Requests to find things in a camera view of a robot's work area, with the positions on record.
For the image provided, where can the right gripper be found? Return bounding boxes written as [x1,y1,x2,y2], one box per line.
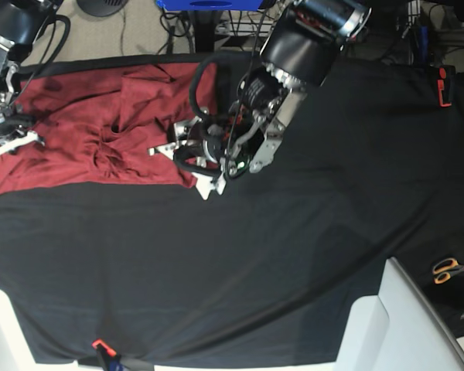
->
[0,107,35,146]

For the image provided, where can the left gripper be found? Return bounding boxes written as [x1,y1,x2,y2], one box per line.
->
[169,115,230,174]

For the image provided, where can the red long-sleeve T-shirt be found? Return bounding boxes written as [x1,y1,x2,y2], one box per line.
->
[0,63,196,195]

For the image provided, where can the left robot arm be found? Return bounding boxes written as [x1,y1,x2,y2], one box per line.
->
[173,1,372,180]

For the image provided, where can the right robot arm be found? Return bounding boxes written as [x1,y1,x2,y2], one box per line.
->
[0,1,70,155]

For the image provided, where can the blue plastic box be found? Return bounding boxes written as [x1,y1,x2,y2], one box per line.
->
[156,0,263,12]

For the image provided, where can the black table cloth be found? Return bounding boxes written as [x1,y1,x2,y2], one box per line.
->
[0,56,464,368]

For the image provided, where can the blue clamp at bottom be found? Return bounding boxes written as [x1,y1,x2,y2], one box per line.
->
[91,339,155,371]

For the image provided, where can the blue clamp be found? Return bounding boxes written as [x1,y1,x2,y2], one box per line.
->
[91,339,155,371]
[413,26,428,66]

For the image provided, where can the blue clamp at right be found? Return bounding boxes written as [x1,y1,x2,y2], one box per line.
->
[413,26,428,66]

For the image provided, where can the black and orange clamp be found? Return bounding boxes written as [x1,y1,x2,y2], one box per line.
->
[428,65,456,108]

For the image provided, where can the black stand post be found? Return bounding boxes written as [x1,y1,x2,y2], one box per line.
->
[189,11,223,53]

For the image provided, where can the yellow-handled scissors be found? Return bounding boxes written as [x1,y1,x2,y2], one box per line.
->
[432,257,464,284]

